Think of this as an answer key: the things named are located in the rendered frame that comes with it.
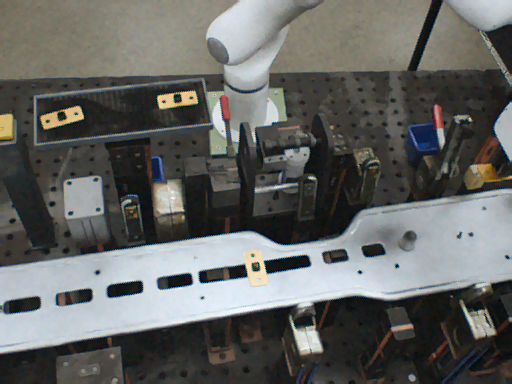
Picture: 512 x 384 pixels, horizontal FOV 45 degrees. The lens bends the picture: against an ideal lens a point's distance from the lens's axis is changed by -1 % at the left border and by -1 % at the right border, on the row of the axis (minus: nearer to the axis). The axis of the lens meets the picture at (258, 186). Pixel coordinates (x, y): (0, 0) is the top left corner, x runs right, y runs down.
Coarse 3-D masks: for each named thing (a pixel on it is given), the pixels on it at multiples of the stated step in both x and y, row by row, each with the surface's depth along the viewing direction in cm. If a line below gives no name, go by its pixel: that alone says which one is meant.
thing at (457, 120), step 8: (456, 120) 131; (464, 120) 132; (456, 128) 131; (464, 128) 130; (472, 128) 130; (448, 136) 135; (456, 136) 135; (464, 136) 130; (472, 136) 130; (448, 144) 135; (456, 144) 137; (448, 152) 137; (456, 152) 138; (440, 160) 140; (448, 160) 140; (456, 160) 139; (440, 168) 140; (440, 176) 142; (448, 176) 143
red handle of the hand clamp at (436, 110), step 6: (432, 108) 142; (438, 108) 142; (432, 114) 142; (438, 114) 142; (438, 120) 141; (438, 126) 142; (438, 132) 142; (438, 138) 142; (438, 144) 142; (438, 150) 142; (438, 156) 143; (444, 168) 142
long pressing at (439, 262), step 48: (192, 240) 134; (240, 240) 136; (336, 240) 137; (384, 240) 138; (432, 240) 139; (480, 240) 140; (0, 288) 126; (48, 288) 126; (96, 288) 127; (144, 288) 128; (192, 288) 128; (240, 288) 129; (288, 288) 130; (336, 288) 131; (384, 288) 131; (432, 288) 132; (0, 336) 120; (48, 336) 121; (96, 336) 122
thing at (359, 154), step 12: (360, 156) 142; (372, 156) 142; (348, 168) 146; (360, 168) 143; (348, 180) 147; (360, 180) 141; (348, 192) 149; (336, 204) 161; (348, 204) 151; (360, 204) 150; (336, 216) 163; (348, 216) 154; (336, 228) 163
